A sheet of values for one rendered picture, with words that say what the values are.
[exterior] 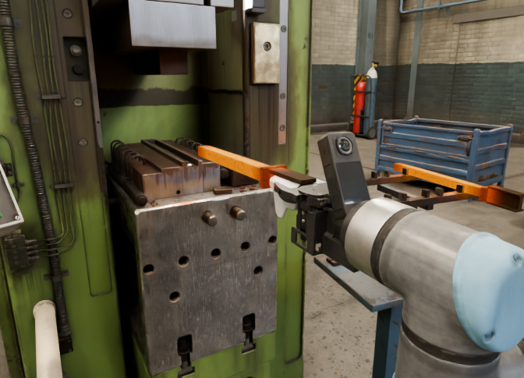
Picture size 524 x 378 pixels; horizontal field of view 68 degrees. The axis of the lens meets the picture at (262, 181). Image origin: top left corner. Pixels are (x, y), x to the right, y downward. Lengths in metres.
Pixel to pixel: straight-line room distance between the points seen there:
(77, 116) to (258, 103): 0.51
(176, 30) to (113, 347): 0.89
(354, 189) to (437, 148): 4.02
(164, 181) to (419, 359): 0.73
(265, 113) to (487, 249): 0.95
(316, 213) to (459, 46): 9.00
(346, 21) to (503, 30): 2.97
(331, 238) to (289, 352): 1.18
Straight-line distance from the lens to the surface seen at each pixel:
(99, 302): 1.22
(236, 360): 1.24
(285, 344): 1.63
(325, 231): 0.52
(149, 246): 0.96
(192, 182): 1.01
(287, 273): 1.46
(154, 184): 0.98
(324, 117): 8.95
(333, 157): 0.49
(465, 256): 0.38
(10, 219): 0.80
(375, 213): 0.44
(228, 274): 1.08
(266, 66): 1.21
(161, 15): 0.97
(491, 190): 1.14
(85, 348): 1.29
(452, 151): 4.44
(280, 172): 0.60
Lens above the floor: 1.21
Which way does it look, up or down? 15 degrees down
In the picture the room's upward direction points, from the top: straight up
